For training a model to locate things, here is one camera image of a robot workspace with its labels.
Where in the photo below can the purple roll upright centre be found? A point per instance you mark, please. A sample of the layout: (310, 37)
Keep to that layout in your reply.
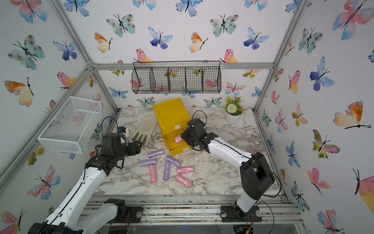
(167, 169)

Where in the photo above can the purple roll upper left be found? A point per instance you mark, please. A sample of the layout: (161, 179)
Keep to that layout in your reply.
(156, 153)

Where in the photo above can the white mesh wall basket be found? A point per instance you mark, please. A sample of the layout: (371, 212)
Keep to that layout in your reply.
(71, 126)

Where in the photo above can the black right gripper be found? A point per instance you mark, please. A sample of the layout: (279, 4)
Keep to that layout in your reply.
(184, 134)

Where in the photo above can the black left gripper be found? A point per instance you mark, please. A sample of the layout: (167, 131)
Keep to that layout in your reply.
(135, 148)

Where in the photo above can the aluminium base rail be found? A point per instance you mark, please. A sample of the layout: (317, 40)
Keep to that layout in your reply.
(191, 209)

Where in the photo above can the pink roll bottom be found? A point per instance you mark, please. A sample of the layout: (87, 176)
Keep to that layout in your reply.
(184, 181)

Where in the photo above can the black wire wall basket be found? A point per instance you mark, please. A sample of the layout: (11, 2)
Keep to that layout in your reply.
(177, 77)

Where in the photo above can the white pot with green plant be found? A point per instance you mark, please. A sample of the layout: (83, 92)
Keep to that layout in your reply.
(234, 109)

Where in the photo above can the pink roll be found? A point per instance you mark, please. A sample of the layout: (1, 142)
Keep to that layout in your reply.
(185, 170)
(178, 139)
(184, 181)
(153, 173)

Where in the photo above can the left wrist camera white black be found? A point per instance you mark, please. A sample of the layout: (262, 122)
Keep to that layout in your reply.
(122, 130)

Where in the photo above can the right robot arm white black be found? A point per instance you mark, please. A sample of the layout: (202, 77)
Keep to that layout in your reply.
(256, 175)

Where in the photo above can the purple roll angled centre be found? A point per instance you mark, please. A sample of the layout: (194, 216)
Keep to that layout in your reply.
(173, 161)

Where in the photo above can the yellow three-drawer box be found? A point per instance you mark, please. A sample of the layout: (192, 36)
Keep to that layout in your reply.
(172, 117)

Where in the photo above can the beige green work glove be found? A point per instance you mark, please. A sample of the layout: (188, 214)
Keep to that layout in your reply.
(144, 131)

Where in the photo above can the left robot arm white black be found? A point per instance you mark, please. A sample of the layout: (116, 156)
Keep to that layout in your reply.
(65, 218)

